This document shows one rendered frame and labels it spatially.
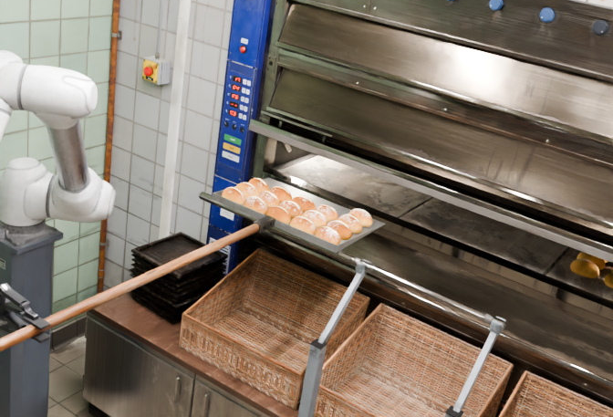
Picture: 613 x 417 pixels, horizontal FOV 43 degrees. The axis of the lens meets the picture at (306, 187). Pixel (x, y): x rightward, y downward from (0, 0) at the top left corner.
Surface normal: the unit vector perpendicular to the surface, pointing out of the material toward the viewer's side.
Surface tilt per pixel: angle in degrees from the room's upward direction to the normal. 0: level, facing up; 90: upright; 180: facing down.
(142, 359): 90
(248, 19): 90
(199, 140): 90
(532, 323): 70
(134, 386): 90
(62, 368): 0
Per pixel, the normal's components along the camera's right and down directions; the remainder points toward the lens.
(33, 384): 0.82, 0.32
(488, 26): -0.55, 0.23
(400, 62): -0.47, -0.10
